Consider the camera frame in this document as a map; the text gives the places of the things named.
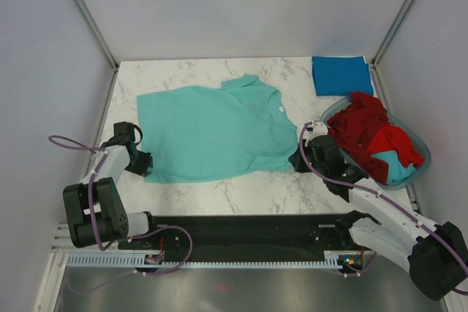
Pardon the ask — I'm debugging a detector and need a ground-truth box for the teal t shirt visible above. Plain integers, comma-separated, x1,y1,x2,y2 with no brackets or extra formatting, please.
372,151,416,185
137,75,298,184

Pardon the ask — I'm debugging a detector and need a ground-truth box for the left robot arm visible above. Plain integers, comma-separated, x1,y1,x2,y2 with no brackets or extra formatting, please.
63,145,161,251

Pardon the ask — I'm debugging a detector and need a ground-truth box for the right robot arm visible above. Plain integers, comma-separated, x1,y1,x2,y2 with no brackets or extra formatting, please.
290,135,467,300

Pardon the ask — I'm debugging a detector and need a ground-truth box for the red t shirts pile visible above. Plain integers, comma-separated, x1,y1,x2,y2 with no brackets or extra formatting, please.
326,91,425,185

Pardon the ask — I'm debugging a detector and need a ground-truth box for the translucent blue plastic basket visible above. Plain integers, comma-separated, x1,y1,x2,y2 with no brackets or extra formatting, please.
320,93,432,192

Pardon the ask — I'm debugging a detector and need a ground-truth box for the folded blue t shirt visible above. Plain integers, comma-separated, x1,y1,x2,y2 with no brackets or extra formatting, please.
312,56,374,96

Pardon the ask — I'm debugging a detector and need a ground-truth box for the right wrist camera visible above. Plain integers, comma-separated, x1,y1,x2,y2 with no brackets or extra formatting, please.
304,121,328,145

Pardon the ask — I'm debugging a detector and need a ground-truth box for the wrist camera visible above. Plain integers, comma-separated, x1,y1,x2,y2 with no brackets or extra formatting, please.
113,121,143,145
304,121,328,145

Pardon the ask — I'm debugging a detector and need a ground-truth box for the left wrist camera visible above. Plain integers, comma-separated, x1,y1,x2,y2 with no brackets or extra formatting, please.
113,121,143,145

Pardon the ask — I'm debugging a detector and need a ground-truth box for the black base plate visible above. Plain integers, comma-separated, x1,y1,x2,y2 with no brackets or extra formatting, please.
118,210,363,261

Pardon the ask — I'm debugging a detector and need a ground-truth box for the white slotted cable duct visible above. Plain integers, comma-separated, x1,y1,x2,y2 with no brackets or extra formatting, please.
67,252,362,270

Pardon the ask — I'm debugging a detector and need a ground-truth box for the aluminium frame rail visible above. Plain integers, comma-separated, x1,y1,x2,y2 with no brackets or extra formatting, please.
49,222,121,254

